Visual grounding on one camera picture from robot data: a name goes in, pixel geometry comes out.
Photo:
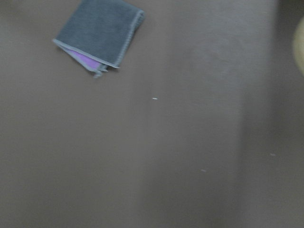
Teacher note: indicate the wooden mug tree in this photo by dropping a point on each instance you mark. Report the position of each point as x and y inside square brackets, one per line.
[298, 45]

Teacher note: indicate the grey folded cloth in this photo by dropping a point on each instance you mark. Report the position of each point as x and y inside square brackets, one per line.
[99, 32]

